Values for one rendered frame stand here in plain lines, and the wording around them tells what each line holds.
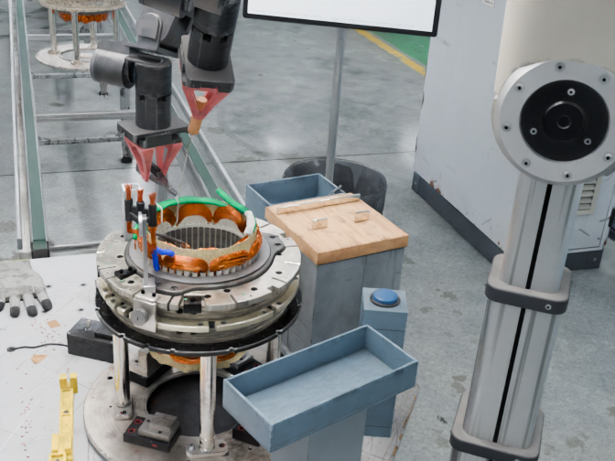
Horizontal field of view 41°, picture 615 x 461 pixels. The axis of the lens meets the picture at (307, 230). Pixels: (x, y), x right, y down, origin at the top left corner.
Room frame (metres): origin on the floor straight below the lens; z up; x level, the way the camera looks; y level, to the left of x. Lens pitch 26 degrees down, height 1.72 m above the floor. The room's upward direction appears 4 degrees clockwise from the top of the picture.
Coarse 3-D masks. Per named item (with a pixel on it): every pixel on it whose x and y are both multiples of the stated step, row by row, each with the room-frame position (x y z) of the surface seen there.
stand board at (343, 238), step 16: (272, 208) 1.40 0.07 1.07; (320, 208) 1.41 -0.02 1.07; (336, 208) 1.42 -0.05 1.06; (352, 208) 1.43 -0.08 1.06; (368, 208) 1.43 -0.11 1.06; (272, 224) 1.38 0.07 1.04; (288, 224) 1.33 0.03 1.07; (304, 224) 1.34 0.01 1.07; (336, 224) 1.35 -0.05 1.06; (352, 224) 1.35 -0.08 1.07; (368, 224) 1.36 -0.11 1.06; (384, 224) 1.36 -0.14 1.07; (304, 240) 1.28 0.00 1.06; (320, 240) 1.28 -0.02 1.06; (336, 240) 1.29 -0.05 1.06; (352, 240) 1.29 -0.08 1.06; (368, 240) 1.30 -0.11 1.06; (384, 240) 1.30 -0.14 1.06; (400, 240) 1.32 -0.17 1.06; (320, 256) 1.23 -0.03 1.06; (336, 256) 1.25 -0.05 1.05; (352, 256) 1.27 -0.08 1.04
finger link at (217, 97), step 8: (184, 72) 1.10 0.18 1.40; (184, 80) 1.08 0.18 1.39; (184, 88) 1.08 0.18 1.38; (192, 88) 1.08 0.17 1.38; (200, 88) 1.09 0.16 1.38; (208, 88) 1.09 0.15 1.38; (216, 88) 1.09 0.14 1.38; (192, 96) 1.10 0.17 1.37; (216, 96) 1.11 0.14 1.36; (224, 96) 1.11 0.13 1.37; (192, 104) 1.11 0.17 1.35; (208, 104) 1.12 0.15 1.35; (216, 104) 1.12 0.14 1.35; (192, 112) 1.12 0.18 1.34; (200, 112) 1.13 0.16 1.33; (208, 112) 1.13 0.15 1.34
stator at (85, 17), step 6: (60, 12) 3.21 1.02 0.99; (66, 12) 3.20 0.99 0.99; (84, 12) 3.20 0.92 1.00; (90, 12) 3.20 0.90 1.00; (96, 12) 3.22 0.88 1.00; (102, 12) 3.24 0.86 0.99; (108, 12) 3.27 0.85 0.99; (66, 18) 3.22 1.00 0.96; (78, 18) 3.20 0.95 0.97; (84, 18) 3.21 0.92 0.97; (90, 18) 3.22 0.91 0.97; (96, 18) 3.23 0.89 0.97; (102, 18) 3.26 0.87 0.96
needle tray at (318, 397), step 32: (320, 352) 0.96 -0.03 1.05; (352, 352) 1.00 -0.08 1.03; (384, 352) 0.99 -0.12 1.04; (224, 384) 0.86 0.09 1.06; (256, 384) 0.90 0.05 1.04; (288, 384) 0.92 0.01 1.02; (320, 384) 0.92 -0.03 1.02; (352, 384) 0.93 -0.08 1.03; (384, 384) 0.90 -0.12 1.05; (256, 416) 0.81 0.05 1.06; (288, 416) 0.80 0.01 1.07; (320, 416) 0.83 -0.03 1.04; (352, 416) 0.89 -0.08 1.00; (288, 448) 0.87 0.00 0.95; (320, 448) 0.85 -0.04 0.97; (352, 448) 0.89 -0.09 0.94
